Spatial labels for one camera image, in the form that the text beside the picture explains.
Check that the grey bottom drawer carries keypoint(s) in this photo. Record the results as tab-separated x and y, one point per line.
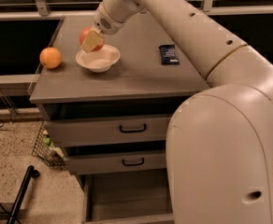
139	197

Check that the black wire basket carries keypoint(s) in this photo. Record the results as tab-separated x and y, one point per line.
46	151

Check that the red apple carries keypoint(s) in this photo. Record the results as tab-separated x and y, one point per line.
88	34

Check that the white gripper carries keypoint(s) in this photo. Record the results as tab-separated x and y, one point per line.
107	22

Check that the black metal stand leg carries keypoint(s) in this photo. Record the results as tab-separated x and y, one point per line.
31	173

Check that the grey top drawer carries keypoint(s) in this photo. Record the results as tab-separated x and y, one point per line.
105	131

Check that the grey drawer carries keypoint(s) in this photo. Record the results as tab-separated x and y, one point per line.
105	131
116	162
139	197

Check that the white bowl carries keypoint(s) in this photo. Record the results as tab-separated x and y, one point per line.
98	61

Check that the grey middle drawer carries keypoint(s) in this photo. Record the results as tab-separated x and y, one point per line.
116	162

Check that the orange fruit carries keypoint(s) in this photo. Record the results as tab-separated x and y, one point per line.
50	57

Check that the dark blue snack bar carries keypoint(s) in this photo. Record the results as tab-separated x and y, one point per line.
168	55

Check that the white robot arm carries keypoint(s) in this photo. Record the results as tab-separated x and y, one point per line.
219	142

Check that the grey drawer cabinet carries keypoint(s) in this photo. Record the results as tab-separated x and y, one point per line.
136	85

